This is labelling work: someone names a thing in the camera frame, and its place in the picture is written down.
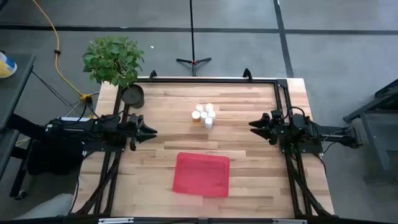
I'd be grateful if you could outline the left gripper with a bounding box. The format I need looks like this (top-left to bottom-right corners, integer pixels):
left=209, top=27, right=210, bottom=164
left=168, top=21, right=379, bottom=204
left=127, top=113, right=158, bottom=152

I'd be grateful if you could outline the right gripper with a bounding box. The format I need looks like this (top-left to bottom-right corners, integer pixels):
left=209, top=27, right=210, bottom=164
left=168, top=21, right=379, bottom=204
left=248, top=108, right=289, bottom=146

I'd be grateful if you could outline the red plastic basket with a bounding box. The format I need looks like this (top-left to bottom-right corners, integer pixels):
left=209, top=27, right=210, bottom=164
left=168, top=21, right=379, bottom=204
left=172, top=151, right=231, bottom=198

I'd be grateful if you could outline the black plant pot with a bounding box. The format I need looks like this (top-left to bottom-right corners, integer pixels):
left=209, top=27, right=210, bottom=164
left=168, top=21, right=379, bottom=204
left=121, top=83, right=146, bottom=110

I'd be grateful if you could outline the white paper sheet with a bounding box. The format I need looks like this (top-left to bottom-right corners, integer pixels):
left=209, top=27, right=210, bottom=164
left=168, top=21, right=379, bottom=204
left=58, top=116, right=91, bottom=123

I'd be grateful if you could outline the green leafy plant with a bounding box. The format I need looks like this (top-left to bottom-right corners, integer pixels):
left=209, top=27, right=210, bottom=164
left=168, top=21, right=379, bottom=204
left=81, top=34, right=146, bottom=88

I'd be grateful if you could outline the black tripod stand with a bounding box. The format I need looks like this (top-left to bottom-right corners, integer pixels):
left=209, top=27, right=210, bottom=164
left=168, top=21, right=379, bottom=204
left=175, top=0, right=213, bottom=77

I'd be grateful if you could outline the black bag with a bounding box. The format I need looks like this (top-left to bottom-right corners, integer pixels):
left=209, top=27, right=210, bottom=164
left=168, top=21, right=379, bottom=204
left=26, top=126, right=85, bottom=177

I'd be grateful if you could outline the dark metal cart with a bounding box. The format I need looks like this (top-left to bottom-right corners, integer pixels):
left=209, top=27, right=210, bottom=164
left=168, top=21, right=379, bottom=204
left=343, top=79, right=398, bottom=183

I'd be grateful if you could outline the person's leg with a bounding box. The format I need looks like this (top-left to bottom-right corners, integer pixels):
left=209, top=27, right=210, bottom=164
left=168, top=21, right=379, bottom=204
left=14, top=192, right=75, bottom=220

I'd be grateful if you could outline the dark grey side table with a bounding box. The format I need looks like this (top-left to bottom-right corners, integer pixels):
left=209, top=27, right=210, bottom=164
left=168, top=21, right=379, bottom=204
left=0, top=52, right=37, bottom=131

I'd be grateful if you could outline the yellow and blue object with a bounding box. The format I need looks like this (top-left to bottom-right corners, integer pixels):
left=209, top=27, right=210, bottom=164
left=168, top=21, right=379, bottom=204
left=0, top=51, right=18, bottom=79

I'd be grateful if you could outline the black aluminium table frame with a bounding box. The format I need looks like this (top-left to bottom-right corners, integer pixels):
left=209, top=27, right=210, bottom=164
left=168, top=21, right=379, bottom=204
left=70, top=76, right=335, bottom=224

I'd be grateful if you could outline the silver metal bracket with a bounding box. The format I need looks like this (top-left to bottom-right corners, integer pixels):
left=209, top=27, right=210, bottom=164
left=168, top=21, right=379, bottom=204
left=272, top=218, right=308, bottom=224
left=98, top=217, right=134, bottom=224

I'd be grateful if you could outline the thin black floor cable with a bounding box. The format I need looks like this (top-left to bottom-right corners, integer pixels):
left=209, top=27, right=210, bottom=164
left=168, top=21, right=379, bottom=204
left=30, top=70, right=94, bottom=118

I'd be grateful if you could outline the yellow extension cable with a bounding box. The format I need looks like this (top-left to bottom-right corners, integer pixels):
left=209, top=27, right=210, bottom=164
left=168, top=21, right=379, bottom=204
left=30, top=0, right=94, bottom=103

